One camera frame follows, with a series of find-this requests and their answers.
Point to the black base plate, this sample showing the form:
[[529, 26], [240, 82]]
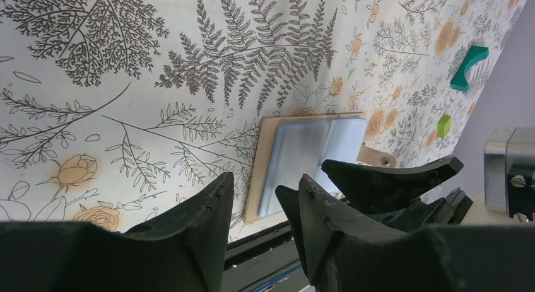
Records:
[[264, 261]]

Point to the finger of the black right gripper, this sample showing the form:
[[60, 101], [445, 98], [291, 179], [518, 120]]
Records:
[[289, 201]]

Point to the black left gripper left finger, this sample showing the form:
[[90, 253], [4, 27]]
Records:
[[182, 249]]

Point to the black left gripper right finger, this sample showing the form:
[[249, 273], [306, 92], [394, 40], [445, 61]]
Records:
[[345, 250]]

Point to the teal card on table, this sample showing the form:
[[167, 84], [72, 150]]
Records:
[[474, 54]]

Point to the floral table cloth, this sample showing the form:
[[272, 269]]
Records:
[[113, 111]]

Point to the beige leather card holder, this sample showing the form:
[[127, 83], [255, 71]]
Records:
[[289, 147]]

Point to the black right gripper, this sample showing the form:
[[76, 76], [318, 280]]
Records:
[[391, 195]]

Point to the green small block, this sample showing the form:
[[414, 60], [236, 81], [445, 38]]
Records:
[[444, 126]]

